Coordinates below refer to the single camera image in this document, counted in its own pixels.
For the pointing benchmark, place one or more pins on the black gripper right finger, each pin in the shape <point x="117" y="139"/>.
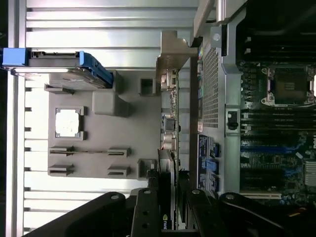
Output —
<point x="200" y="212"/>

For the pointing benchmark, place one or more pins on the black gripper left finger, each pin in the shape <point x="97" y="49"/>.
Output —
<point x="143" y="212"/>

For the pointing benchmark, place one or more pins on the beige expansion slot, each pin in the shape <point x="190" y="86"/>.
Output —
<point x="261" y="195"/>

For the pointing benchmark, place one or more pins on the grey parts rack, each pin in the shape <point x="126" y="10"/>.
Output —
<point x="138" y="123"/>

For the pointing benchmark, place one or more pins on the green motherboard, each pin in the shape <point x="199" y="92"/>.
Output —
<point x="271" y="158"/>

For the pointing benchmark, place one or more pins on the blue expansion slot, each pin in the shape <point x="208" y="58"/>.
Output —
<point x="266" y="149"/>

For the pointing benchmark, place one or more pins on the black RAM slot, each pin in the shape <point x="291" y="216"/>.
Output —
<point x="276" y="130"/>
<point x="276" y="118"/>
<point x="276" y="124"/>
<point x="276" y="112"/>

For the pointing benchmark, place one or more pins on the silver CPU chip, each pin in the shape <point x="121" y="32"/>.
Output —
<point x="67" y="123"/>

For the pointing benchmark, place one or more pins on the silver chipset heatsink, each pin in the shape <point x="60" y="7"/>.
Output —
<point x="311" y="172"/>

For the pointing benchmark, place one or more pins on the black open PC case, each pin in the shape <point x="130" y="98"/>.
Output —
<point x="230" y="86"/>

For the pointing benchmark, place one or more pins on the CPU socket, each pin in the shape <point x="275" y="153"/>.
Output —
<point x="288" y="85"/>

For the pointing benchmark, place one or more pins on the hard disk with blue caddy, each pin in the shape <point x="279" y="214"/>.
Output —
<point x="56" y="74"/>

